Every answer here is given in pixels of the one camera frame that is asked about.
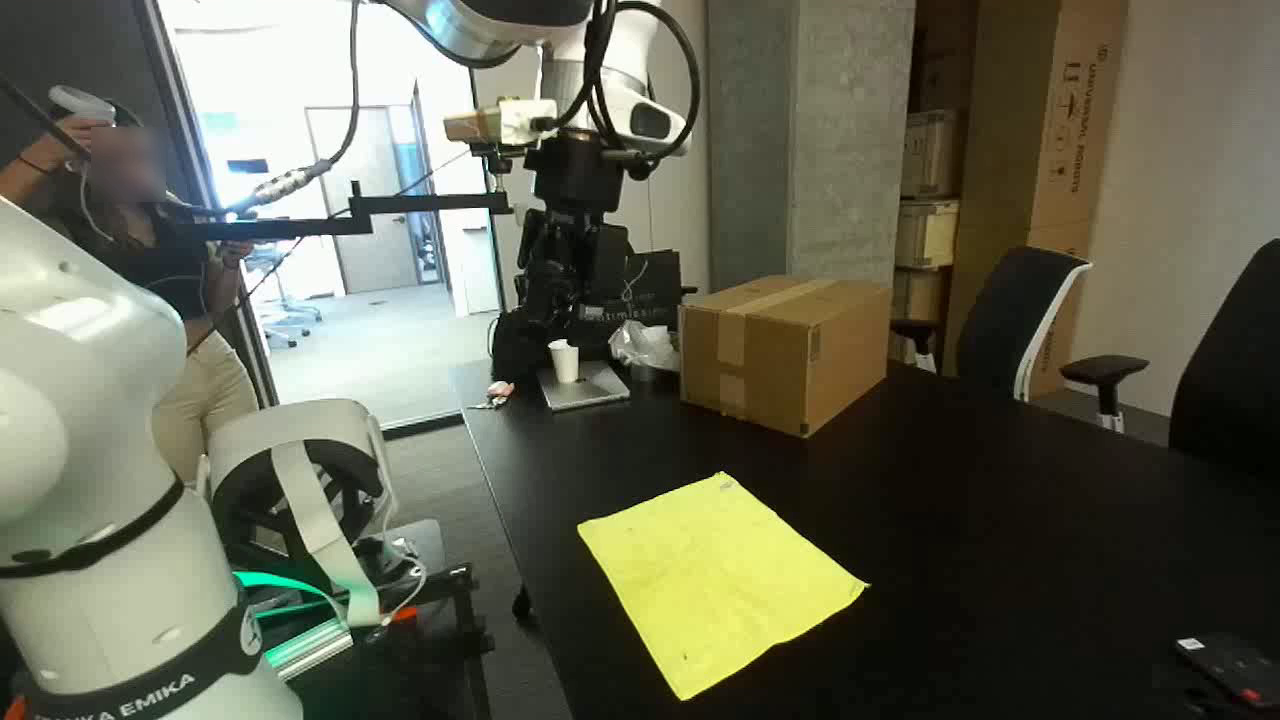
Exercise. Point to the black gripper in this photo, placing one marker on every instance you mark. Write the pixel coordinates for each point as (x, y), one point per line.
(578, 172)

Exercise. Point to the yellow towel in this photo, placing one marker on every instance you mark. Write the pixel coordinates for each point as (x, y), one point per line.
(722, 582)

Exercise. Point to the white handheld controller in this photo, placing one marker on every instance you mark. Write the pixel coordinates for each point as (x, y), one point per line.
(81, 101)

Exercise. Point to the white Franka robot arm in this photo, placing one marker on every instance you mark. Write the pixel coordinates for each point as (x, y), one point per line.
(92, 562)

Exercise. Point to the person's hand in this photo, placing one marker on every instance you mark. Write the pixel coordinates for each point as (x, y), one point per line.
(111, 148)

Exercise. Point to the white paper cup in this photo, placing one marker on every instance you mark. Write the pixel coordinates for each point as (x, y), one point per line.
(567, 360)

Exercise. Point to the brown cardboard box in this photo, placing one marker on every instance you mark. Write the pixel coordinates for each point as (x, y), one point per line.
(782, 353)

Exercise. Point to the shelf with storage boxes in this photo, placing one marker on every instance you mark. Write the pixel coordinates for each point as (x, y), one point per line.
(925, 224)

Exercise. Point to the person in cream shirt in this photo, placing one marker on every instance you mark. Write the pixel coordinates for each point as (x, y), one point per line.
(201, 400)

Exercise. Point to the tall brown cardboard carton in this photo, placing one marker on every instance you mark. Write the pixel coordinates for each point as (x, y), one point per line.
(1076, 122)

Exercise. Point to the large black office chair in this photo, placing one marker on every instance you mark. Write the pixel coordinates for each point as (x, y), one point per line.
(1234, 360)

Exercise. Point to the black remote with red mark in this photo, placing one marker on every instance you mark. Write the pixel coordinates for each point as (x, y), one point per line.
(1234, 665)

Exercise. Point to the tan wrist camera box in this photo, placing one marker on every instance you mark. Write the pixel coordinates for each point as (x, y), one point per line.
(505, 122)

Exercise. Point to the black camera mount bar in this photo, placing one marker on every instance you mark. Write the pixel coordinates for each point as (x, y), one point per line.
(401, 207)

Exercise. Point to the black chair with white frame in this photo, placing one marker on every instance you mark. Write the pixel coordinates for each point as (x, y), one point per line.
(1013, 320)

